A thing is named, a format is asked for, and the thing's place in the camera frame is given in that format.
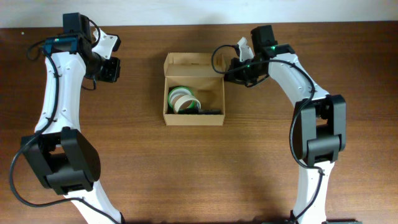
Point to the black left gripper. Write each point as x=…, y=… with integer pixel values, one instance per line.
x=109, y=70

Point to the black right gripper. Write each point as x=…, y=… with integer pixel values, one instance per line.
x=234, y=73

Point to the brown cardboard box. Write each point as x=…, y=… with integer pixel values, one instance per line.
x=195, y=71

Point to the green tape roll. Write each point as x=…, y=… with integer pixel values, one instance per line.
x=176, y=93

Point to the black permanent marker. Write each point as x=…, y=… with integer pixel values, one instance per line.
x=202, y=111

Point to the beige masking tape roll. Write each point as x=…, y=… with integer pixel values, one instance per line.
x=185, y=101

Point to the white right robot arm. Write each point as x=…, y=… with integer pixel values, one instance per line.
x=317, y=132

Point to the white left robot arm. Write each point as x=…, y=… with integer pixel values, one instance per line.
x=60, y=156

